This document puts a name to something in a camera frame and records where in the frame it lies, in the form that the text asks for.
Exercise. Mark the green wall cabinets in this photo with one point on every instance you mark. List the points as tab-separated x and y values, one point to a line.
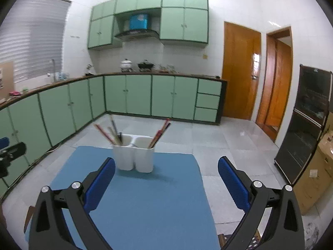
182	23

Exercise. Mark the small red packet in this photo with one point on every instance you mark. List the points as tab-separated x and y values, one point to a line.
14	93

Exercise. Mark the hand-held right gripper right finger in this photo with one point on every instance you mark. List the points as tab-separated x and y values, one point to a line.
231	182

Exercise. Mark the white cooking pot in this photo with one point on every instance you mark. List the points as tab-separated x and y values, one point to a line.
126	65

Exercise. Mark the red chopstick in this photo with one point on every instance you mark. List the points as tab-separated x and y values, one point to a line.
104	133
159	132
162	135

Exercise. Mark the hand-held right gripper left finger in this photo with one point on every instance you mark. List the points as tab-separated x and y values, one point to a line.
101	185

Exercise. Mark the blue table mat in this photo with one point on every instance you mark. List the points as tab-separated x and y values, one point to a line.
156	200

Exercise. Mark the metal kettle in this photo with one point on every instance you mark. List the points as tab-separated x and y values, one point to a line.
90	69

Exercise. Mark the blue box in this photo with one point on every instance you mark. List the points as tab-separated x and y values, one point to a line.
139	22

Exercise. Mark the glass jars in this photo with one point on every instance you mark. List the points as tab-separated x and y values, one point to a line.
167	68

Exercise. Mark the wooden door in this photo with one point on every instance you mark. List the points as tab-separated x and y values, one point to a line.
240	73
275	88

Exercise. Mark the cardboard box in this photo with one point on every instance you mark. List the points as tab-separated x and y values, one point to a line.
312	187

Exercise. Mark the black glass-front cabinet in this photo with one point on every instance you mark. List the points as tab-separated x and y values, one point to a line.
304	125

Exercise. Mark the grey window blind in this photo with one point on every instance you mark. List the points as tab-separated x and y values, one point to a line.
33	44

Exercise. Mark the cardboard panel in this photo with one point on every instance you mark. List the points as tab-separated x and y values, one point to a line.
6	80

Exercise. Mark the black range hood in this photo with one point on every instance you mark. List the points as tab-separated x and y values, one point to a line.
136	34

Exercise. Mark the metal faucet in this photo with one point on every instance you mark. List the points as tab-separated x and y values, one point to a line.
53	67

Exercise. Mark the white double utensil holder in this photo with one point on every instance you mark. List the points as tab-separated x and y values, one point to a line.
124	156

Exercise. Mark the green base cabinets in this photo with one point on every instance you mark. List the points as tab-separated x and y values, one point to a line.
138	93

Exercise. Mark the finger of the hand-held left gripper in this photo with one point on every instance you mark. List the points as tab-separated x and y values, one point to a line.
15	149
4	142

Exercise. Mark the black wok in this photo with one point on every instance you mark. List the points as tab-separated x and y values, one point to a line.
145	66

